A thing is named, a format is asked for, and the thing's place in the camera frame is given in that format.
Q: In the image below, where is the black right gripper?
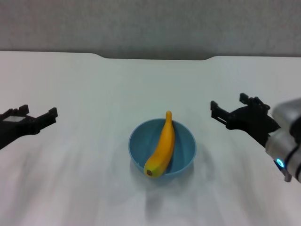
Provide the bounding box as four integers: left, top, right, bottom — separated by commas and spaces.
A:
210, 93, 282, 147

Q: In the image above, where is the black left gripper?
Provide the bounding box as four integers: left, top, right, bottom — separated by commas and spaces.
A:
0, 104, 58, 151

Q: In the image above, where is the blue plastic bowl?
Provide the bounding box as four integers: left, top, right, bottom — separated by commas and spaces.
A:
128, 119, 197, 182

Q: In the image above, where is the yellow banana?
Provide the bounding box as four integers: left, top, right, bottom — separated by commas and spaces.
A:
143, 110, 176, 179

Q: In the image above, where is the black cable with grey connector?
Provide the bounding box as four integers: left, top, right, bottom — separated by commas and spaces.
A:
283, 168, 293, 183

